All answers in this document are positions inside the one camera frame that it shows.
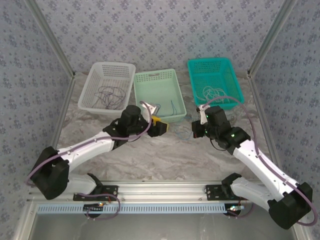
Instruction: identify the small black controller board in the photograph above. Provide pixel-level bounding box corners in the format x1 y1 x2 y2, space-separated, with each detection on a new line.
226 204 245 216
83 202 105 213

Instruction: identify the thin purple cable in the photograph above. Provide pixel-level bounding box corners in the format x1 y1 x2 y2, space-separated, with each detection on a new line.
93 85 127 110

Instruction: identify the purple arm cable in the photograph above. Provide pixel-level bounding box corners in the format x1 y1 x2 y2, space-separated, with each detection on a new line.
202 96 317 226
25 100 153 221

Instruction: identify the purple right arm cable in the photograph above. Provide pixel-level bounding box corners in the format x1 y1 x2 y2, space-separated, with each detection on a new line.
202 96 317 226

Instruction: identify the thin blue cable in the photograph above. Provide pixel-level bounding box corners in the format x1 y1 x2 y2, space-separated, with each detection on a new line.
174 115 193 141
156 99 179 116

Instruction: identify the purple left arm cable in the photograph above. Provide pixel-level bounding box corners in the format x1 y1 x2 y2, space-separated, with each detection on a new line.
25 100 153 221

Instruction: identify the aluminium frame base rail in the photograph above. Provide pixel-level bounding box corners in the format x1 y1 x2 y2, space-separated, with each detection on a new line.
27 180 276 203

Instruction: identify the thin white cable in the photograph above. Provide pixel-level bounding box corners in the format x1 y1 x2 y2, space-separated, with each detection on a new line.
201 85 232 104

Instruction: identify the aluminium frame post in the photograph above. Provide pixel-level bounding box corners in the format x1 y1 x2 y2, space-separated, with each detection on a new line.
246 0 299 78
24 0 76 79

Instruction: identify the teal plastic mesh basket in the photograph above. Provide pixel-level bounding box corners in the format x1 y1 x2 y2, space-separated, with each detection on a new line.
187 57 245 112

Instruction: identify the light green plastic basket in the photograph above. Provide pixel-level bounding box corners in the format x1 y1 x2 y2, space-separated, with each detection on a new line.
133 68 188 125

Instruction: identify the grey metal lower panel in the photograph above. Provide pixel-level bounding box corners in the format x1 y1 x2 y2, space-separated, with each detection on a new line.
14 201 308 240

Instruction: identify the light blue slotted cable duct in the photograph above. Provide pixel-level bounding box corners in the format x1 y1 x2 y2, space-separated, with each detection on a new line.
36 202 242 215

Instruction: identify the white plastic mesh basket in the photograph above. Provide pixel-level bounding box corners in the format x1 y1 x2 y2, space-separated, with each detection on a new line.
77 61 137 116

